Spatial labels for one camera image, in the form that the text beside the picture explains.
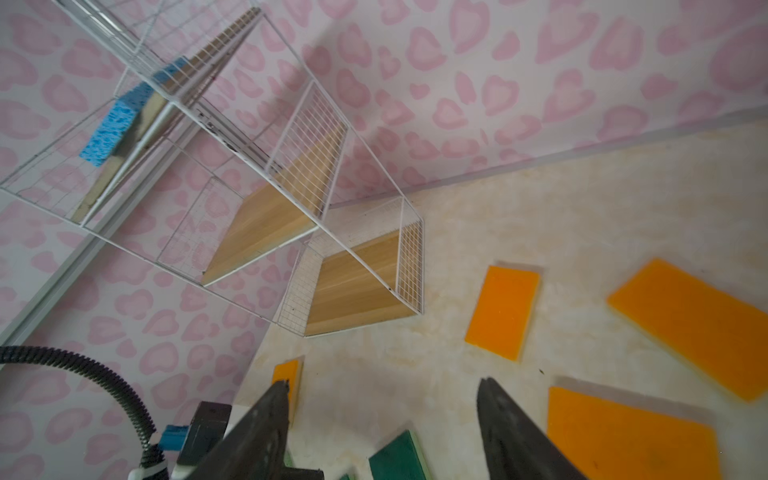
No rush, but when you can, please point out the white wire three-tier shelf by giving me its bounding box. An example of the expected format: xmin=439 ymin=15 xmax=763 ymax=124
xmin=1 ymin=1 xmax=424 ymax=337

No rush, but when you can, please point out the orange sponge near shelf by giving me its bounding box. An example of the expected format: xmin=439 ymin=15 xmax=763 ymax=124
xmin=464 ymin=266 xmax=541 ymax=361

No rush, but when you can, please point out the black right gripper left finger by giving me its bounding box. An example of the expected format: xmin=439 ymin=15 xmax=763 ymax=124
xmin=188 ymin=381 xmax=324 ymax=480

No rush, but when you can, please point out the orange sponge far right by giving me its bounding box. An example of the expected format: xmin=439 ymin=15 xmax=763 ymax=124
xmin=606 ymin=258 xmax=767 ymax=402

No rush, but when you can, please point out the orange sponge centre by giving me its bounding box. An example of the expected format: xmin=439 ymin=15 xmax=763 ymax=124
xmin=547 ymin=387 xmax=722 ymax=479

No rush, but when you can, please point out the orange sponge far left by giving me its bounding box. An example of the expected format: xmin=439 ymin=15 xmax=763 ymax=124
xmin=272 ymin=357 xmax=303 ymax=425

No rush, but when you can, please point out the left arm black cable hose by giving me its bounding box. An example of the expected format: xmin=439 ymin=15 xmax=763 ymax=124
xmin=0 ymin=344 xmax=170 ymax=480

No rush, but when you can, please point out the green scouring pad upper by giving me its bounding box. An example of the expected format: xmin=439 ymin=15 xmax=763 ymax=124
xmin=368 ymin=430 xmax=432 ymax=480

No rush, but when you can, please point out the aluminium diagonal frame bar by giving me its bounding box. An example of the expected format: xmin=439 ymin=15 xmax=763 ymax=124
xmin=1 ymin=120 xmax=200 ymax=346

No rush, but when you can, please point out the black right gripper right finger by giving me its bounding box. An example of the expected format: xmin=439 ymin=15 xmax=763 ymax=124
xmin=476 ymin=377 xmax=586 ymax=480

